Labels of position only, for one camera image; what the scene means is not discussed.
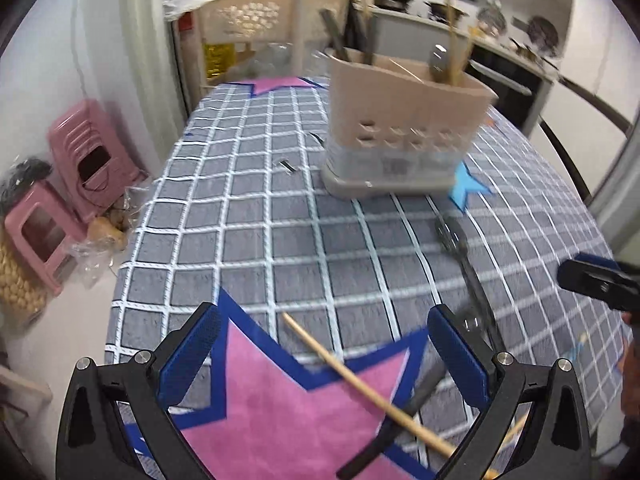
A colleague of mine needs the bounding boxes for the light wooden frame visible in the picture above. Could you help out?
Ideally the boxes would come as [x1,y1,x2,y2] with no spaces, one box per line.
[0,360,53,406]

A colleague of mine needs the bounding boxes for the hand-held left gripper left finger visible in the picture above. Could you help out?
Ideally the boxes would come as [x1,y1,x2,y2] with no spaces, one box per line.
[55,302,223,480]

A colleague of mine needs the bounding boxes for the yellow oil bottle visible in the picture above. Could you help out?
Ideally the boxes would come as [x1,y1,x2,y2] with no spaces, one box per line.
[202,42,238,83]

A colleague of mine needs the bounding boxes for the clear bag with brown items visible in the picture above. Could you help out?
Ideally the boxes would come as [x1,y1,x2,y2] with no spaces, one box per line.
[70,185,151,291]

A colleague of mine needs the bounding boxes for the person's right hand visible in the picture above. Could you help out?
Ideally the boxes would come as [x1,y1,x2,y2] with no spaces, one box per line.
[619,310,640,416]

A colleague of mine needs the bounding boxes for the black phone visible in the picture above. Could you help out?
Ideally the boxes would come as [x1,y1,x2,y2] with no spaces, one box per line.
[79,147,112,183]

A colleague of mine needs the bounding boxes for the small pink plastic stool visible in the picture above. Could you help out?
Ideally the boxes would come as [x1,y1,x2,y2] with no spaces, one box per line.
[4,180,88,297]

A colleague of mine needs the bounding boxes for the stack of pink stools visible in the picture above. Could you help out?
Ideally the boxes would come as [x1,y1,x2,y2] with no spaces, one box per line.
[47,99,151,223]

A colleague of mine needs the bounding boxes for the round black steamer rack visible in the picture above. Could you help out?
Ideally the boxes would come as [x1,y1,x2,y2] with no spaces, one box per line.
[527,16,560,51]

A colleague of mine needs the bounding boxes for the round metal strainer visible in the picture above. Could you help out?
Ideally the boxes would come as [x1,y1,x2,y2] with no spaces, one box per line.
[475,0,508,36]

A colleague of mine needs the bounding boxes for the bag of yellow balls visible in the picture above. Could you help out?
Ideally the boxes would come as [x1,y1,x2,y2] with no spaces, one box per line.
[0,230,48,321]

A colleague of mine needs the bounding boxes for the blue dotted wooden chopstick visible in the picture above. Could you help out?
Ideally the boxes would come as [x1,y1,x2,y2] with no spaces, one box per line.
[484,331,589,480]

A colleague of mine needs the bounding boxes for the beige plastic utensil holder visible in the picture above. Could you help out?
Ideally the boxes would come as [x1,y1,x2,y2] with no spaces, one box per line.
[320,50,501,201]

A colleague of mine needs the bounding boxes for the white door frame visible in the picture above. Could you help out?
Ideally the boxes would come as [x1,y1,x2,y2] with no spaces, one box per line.
[125,0,201,131]

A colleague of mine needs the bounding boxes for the bag of black items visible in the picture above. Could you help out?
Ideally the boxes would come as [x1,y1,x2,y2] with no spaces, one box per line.
[0,157,53,211]

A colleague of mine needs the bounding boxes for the star check tablecloth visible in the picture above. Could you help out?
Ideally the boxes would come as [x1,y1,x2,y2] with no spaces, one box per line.
[105,76,626,480]

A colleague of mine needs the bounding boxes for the black curved bar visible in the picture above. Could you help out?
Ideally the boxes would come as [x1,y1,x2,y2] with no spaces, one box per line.
[537,115,593,198]

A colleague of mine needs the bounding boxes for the black built-in oven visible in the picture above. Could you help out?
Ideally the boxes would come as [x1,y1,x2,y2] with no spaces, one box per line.
[465,57,548,133]

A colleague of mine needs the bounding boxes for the black cooking pot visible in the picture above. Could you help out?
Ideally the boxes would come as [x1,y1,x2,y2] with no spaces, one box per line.
[425,0,471,21]

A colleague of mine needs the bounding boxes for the beige perforated basket cart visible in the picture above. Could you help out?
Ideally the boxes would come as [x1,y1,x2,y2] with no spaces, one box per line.
[192,0,353,86]

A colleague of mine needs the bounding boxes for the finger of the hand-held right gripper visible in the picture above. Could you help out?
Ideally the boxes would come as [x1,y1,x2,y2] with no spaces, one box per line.
[556,259,640,312]
[572,254,628,275]

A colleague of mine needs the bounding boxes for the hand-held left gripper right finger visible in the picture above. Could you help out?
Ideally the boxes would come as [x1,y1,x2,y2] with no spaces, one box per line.
[427,305,593,480]

